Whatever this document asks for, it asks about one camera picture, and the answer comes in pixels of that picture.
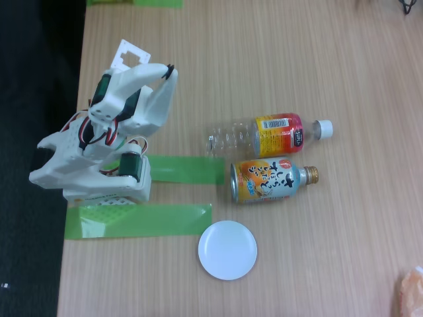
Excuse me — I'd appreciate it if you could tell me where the clear plastic bottle orange label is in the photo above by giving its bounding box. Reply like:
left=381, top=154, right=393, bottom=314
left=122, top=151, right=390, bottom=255
left=206, top=112, right=334, bottom=159

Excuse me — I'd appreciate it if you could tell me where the orange drink bottle can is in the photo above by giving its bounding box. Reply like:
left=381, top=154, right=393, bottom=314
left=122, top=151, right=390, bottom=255
left=230, top=157, right=320, bottom=205

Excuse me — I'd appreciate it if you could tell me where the green tape piece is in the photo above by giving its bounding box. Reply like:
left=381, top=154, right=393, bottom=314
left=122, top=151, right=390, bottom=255
left=134, top=0, right=183, bottom=9

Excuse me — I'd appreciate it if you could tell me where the short green tape strip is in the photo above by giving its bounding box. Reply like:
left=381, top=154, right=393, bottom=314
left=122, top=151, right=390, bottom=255
left=147, top=155, right=225, bottom=185

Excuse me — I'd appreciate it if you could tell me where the long green tape strip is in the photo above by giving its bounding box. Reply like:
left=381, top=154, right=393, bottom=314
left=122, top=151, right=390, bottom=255
left=65, top=203, right=213, bottom=240

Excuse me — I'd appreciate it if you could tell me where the small white round plate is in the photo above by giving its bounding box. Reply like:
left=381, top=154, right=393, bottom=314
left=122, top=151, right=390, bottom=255
left=198, top=220, right=258, bottom=281

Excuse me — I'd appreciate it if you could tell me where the orange plastic bag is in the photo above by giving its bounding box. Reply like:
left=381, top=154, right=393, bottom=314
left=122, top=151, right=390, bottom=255
left=393, top=265, right=423, bottom=317

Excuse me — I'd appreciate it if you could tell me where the black cable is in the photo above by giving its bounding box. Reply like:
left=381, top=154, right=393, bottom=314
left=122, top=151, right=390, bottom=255
left=398, top=0, right=419, bottom=16

